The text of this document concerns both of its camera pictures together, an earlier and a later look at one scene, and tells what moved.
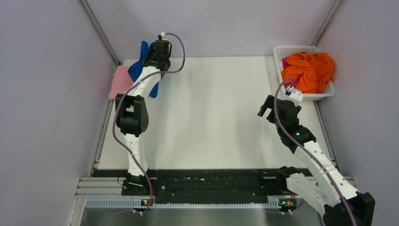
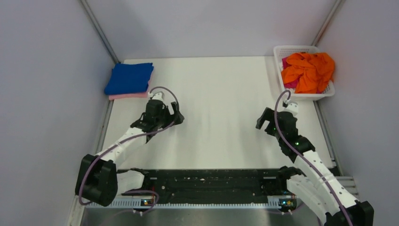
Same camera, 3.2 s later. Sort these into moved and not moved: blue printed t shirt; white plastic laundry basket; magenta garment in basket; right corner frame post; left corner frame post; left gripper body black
Moved: blue printed t shirt; left gripper body black
Not moved: left corner frame post; magenta garment in basket; white plastic laundry basket; right corner frame post
